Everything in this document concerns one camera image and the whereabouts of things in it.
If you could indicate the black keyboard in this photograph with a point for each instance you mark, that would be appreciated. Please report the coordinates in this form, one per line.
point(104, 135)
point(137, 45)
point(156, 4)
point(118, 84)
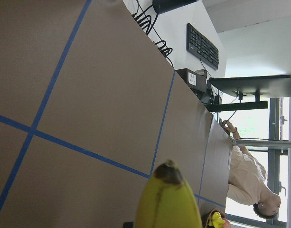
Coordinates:
point(201, 47)

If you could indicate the seated person in beige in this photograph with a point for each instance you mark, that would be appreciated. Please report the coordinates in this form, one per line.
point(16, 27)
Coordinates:
point(246, 184)

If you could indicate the black monitor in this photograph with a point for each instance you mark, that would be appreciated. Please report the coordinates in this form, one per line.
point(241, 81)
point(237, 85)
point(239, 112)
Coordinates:
point(276, 86)

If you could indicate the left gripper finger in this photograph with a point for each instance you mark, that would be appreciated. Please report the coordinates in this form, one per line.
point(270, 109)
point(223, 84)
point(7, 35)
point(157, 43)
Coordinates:
point(128, 225)

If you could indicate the woven wicker basket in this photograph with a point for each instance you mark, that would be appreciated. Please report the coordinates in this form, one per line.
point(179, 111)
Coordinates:
point(205, 218)

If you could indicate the black box with label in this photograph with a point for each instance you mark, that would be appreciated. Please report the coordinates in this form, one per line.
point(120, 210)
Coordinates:
point(196, 82)

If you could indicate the yellow starfruit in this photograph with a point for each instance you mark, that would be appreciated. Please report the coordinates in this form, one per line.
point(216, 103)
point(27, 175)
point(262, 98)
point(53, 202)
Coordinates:
point(216, 221)

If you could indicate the yellow banana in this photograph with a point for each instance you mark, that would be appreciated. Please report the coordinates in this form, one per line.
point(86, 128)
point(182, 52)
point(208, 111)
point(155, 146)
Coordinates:
point(167, 201)

